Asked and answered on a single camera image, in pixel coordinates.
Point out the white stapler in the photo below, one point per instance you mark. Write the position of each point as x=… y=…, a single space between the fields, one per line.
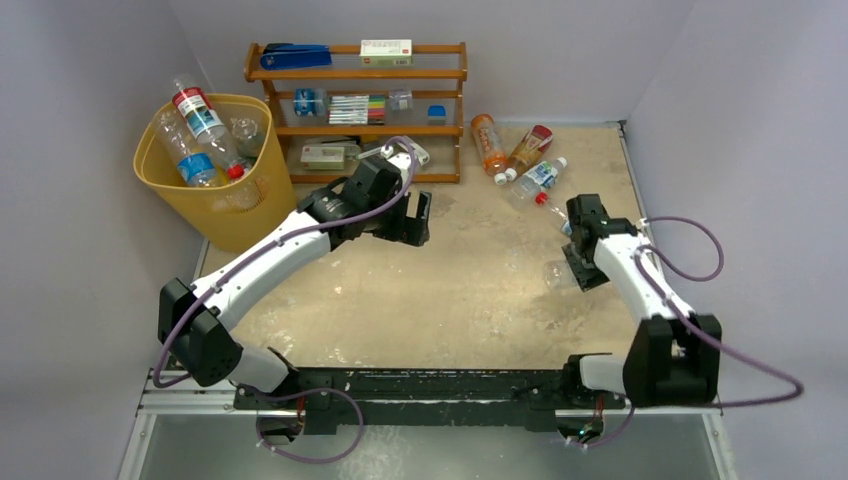
x=413 y=148

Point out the marker pen set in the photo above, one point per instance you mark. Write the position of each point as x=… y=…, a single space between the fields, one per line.
x=362 y=109

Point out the wooden shelf rack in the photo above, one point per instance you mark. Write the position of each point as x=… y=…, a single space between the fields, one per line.
x=437 y=76

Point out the blue label clear bottle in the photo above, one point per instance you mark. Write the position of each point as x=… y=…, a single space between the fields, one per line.
x=192 y=163

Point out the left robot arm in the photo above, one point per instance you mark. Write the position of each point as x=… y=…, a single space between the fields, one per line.
x=195 y=320

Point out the yellow plastic bin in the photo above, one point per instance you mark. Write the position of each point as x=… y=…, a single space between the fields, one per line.
x=205 y=208

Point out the blue eraser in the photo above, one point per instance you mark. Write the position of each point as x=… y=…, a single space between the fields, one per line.
x=436 y=115

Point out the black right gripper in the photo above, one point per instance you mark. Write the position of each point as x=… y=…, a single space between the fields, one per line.
x=584 y=266

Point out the red gold label bottle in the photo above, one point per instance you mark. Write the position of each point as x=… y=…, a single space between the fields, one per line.
x=528 y=152

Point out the white red box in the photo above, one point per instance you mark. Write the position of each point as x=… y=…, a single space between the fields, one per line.
x=386 y=53

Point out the red landscape label bottle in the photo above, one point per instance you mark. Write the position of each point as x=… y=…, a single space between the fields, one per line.
x=558 y=274

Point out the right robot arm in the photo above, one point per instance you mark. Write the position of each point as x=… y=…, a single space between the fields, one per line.
x=672 y=360

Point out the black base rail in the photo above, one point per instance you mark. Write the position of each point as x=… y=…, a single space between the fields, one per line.
x=536 y=400

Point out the blue tape dispenser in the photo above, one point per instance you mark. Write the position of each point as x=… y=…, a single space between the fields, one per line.
x=310 y=102

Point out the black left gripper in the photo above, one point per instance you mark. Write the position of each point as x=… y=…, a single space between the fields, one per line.
x=412 y=231

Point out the orange label bottle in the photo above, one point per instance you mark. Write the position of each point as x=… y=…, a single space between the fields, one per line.
x=489 y=148

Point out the blue green label white-cap bottle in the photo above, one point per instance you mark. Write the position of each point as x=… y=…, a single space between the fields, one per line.
x=538 y=179

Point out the blue stapler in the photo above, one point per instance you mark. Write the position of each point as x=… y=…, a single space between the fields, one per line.
x=288 y=56

